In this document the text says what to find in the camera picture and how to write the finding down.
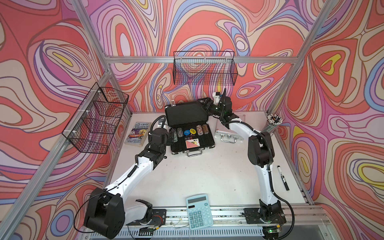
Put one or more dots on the black poker set case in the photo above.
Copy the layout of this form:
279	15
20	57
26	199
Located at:
189	121

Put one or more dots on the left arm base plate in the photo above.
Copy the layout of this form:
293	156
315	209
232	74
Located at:
156	218

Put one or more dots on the treehouse paperback book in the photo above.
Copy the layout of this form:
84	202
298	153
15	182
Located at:
138	134

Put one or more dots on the teal calculator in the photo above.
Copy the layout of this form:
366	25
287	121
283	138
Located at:
199	212

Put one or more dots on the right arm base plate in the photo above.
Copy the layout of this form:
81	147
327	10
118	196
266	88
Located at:
264	216

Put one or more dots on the back black wire basket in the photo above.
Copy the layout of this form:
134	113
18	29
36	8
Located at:
211	68

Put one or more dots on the black wire basket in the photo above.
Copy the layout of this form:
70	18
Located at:
99	116
211	68

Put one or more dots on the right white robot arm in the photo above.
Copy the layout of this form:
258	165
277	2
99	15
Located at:
260	152

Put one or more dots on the black marker pen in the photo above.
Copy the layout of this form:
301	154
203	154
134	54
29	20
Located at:
283	178

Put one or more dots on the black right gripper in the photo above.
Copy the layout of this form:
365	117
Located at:
208	100

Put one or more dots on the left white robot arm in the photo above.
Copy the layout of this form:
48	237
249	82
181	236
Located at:
107	210

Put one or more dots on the silver poker set case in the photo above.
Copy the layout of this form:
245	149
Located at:
226	135

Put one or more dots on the silver pencil cup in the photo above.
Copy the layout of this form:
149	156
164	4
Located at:
273	121

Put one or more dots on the left black wire basket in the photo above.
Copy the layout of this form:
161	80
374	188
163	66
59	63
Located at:
99	116

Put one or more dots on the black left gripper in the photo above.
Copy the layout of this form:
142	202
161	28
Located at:
149	135

